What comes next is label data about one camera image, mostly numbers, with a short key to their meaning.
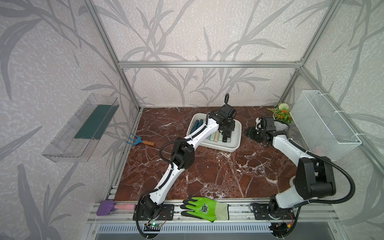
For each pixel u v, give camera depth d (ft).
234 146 3.02
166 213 2.39
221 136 3.25
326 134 2.08
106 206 2.53
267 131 2.31
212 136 3.25
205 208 2.42
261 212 2.40
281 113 3.09
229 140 3.23
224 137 3.24
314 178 1.46
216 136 3.26
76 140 2.07
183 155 2.00
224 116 2.46
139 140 3.33
